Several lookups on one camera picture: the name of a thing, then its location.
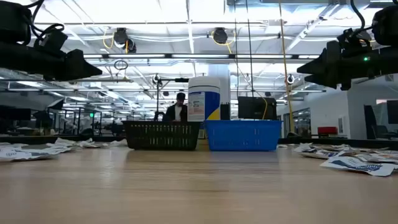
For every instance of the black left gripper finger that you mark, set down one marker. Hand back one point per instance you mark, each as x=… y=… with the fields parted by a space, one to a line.
x=77 y=77
x=81 y=63

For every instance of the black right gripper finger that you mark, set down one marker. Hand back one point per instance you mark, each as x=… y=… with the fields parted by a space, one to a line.
x=323 y=62
x=332 y=83

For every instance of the brown-edged packet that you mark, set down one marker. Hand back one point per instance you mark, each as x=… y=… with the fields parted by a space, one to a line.
x=351 y=152

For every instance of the white green striped packet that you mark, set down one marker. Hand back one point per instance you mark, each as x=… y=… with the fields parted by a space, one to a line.
x=117 y=143
x=88 y=143

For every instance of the small white packet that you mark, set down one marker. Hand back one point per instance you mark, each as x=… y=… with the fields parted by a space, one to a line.
x=282 y=145

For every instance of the large white blue-print packet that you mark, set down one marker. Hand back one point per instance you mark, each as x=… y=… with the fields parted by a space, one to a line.
x=28 y=154
x=357 y=165

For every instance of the white disinfecting wipes canister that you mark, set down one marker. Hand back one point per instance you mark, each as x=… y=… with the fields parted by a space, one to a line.
x=203 y=93

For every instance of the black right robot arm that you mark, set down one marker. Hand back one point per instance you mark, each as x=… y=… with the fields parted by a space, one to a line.
x=387 y=25

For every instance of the small round ceiling reel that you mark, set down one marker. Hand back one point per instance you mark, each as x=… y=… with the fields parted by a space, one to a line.
x=290 y=79
x=156 y=78

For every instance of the red box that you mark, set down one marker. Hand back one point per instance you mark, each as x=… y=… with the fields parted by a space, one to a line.
x=327 y=130

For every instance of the black monitor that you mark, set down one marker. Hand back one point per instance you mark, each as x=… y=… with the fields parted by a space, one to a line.
x=392 y=112
x=252 y=109
x=15 y=114

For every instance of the black plastic basket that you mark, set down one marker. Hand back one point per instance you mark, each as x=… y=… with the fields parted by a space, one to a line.
x=161 y=137

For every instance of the blue plastic basket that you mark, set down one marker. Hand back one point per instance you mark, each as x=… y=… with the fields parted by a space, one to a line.
x=242 y=137

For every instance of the person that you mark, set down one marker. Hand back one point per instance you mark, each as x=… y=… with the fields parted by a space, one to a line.
x=178 y=112

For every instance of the black partition panel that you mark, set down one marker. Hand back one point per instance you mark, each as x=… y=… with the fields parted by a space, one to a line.
x=225 y=112

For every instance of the long ceiling light bar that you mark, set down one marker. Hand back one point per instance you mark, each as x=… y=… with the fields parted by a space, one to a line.
x=199 y=56

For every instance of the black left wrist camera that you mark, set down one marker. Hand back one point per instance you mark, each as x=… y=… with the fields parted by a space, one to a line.
x=51 y=43

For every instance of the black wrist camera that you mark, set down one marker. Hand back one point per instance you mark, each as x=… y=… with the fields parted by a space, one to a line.
x=51 y=43
x=353 y=40

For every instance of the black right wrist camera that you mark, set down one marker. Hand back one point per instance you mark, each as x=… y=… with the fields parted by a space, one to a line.
x=353 y=40

